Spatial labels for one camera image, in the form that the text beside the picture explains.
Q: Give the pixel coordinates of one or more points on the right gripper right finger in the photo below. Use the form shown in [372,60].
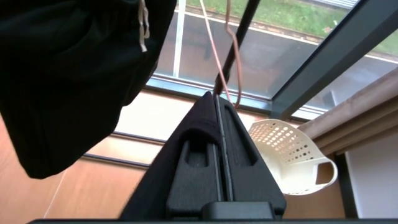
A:
[255,186]

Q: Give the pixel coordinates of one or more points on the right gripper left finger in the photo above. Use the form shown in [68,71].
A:
[192,186]

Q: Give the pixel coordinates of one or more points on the black garment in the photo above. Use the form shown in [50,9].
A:
[158,180]

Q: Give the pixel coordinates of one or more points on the black shorts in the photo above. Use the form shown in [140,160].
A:
[62,77]

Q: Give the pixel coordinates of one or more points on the white laundry basket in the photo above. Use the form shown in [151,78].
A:
[289,168]

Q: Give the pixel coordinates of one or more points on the pink clothes hanger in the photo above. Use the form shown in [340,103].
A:
[237,62]

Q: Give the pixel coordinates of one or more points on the beige curtain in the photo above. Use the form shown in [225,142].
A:
[357,115]

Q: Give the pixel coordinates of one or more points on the window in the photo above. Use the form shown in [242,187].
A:
[273,56]

